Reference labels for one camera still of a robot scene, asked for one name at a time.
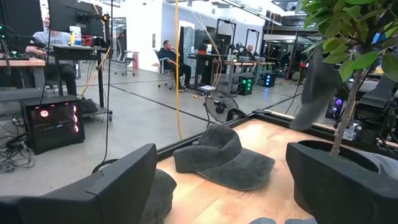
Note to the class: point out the black monitor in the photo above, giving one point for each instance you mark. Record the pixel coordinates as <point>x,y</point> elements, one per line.
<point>71,15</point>
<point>21,15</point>

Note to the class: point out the computer tower purple light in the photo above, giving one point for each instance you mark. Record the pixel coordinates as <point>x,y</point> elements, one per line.
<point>337,105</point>

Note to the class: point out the wooden top desk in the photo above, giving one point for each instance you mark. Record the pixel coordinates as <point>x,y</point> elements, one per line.
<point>21,62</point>

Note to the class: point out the long wooden work table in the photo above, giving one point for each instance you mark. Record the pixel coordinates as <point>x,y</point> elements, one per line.
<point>242,63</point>

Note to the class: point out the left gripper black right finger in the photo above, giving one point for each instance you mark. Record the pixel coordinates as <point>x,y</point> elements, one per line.
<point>342,199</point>

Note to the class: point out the black standing desk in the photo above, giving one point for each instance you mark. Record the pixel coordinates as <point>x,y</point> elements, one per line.
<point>77,53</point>

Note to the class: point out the black computer tower pink lights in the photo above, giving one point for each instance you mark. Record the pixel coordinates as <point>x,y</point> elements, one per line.
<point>53,137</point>

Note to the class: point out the dark charcoal cap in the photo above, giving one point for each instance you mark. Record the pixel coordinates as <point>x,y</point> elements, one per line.
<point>217,155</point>
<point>161,193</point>
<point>314,102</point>

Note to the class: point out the computer tower blue lights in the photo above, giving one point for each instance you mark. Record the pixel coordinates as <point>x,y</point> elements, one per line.
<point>269,80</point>

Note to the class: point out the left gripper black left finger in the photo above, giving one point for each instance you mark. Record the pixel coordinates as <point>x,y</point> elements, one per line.
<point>109,202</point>

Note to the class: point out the grey office chair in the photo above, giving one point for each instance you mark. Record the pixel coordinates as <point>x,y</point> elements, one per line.
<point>161,67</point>
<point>129,59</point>

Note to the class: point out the person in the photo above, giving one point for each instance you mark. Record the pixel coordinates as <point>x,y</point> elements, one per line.
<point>56,39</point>
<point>169,57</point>
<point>250,49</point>

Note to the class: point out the black floor fan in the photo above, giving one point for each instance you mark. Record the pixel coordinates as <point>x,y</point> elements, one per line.
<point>220,109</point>

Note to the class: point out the computer tower green lights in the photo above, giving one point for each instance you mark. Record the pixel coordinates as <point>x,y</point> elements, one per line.
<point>245,85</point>

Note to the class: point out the small tree in black pot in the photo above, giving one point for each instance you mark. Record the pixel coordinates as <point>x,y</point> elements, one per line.
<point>365,59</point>

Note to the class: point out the white container on desk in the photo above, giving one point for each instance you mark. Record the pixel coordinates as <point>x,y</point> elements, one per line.
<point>75,35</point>

